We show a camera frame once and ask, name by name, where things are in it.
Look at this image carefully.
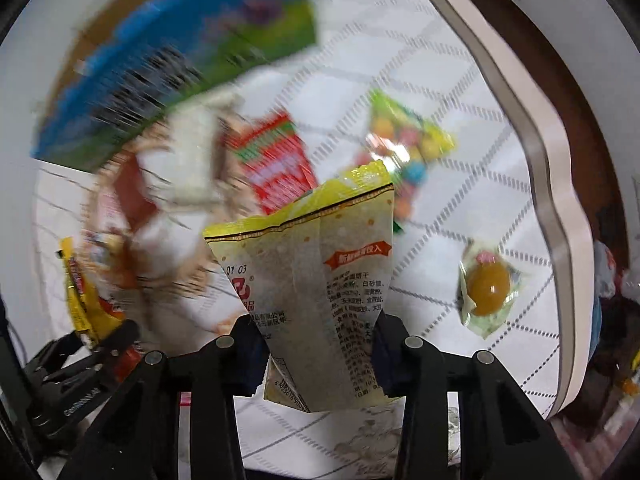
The yellow black snack packet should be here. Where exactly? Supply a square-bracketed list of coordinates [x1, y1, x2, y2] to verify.
[58, 237, 125, 348]

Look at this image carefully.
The yellow white snack packet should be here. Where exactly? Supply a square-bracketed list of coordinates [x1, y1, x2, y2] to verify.
[203, 160, 395, 413]

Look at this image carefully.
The red snack packet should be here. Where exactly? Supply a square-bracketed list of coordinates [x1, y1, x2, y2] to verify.
[227, 110, 318, 214]

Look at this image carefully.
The white brown snack packet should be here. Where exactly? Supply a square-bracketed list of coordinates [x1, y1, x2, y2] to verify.
[79, 86, 254, 335]

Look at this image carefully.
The colourful candy bag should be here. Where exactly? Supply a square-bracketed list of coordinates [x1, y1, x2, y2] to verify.
[354, 89, 457, 232]

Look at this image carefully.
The cardboard milk carton box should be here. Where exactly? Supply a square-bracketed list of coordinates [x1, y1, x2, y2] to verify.
[32, 0, 316, 172]

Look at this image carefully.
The patterned table mat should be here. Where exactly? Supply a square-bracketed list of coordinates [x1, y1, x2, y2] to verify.
[35, 0, 593, 479]

